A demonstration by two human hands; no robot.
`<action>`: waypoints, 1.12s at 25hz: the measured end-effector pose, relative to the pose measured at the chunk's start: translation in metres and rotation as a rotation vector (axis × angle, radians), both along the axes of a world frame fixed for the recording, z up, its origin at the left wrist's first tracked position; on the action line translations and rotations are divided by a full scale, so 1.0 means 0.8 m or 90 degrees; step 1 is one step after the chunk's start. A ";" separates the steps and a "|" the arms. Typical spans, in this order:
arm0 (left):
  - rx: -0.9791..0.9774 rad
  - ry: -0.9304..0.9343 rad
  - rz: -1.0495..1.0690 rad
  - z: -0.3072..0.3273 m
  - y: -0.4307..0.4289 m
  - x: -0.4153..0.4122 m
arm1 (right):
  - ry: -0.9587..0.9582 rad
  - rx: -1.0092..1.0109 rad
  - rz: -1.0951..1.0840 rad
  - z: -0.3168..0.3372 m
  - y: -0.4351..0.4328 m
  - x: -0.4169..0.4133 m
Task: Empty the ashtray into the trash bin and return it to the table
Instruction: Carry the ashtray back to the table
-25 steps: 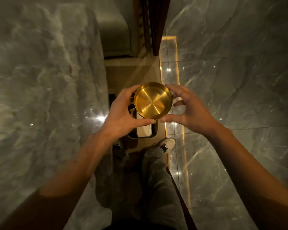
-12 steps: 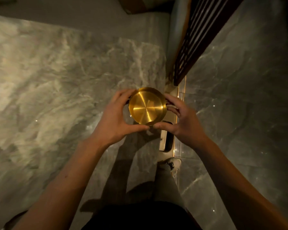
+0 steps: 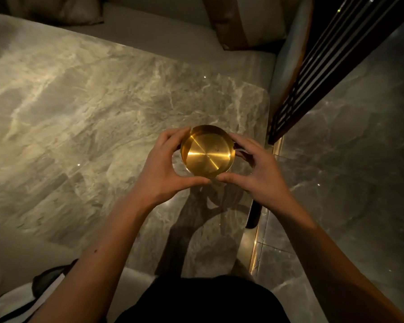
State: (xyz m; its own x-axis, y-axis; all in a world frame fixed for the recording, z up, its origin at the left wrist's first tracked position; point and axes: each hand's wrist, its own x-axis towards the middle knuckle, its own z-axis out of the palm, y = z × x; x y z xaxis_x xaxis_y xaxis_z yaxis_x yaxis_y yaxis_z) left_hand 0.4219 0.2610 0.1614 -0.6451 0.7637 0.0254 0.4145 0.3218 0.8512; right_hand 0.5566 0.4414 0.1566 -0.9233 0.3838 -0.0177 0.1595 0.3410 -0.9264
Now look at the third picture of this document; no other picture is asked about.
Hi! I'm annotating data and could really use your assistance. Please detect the person's left forearm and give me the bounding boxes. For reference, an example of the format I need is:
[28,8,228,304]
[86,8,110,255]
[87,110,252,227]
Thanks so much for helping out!
[28,195,155,323]

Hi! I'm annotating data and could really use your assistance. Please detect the brown and beige cushion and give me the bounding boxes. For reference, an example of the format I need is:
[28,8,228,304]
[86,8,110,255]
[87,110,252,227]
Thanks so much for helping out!
[5,0,104,26]

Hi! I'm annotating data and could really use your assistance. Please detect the beige bench seat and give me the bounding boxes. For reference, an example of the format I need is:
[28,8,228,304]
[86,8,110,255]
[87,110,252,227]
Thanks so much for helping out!
[0,222,155,323]

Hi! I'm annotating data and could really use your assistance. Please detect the gold metal ashtray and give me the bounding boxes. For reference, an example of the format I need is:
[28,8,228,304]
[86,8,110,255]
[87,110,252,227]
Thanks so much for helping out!
[180,124,236,179]

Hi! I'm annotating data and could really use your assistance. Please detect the dark slatted partition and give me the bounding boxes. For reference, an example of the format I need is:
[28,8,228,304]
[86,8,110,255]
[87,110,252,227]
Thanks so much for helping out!
[268,0,404,145]

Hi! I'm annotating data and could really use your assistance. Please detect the maroon and white cushion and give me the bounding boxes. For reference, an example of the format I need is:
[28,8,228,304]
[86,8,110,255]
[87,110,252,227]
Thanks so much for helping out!
[201,0,287,51]

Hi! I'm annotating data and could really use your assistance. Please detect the black shirt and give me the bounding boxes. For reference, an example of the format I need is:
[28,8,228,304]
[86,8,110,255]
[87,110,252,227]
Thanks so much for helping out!
[114,275,290,323]

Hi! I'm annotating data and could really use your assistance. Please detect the grey upholstered sofa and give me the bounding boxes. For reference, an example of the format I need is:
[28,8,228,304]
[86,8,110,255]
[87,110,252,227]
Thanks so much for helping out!
[0,0,316,115]

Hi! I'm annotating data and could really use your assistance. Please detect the person's left hand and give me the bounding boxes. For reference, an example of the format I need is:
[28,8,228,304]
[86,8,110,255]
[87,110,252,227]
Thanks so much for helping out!
[131,127,212,210]

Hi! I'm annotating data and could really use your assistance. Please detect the black and white bag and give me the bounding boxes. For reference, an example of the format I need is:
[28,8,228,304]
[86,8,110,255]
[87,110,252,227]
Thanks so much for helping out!
[0,258,79,323]

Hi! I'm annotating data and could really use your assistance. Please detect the person's right hand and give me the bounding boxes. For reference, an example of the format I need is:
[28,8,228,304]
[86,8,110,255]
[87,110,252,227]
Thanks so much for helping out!
[216,132,295,214]

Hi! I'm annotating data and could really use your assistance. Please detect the person's right forearm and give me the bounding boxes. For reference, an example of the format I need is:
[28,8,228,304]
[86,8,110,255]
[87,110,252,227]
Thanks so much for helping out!
[272,198,404,323]

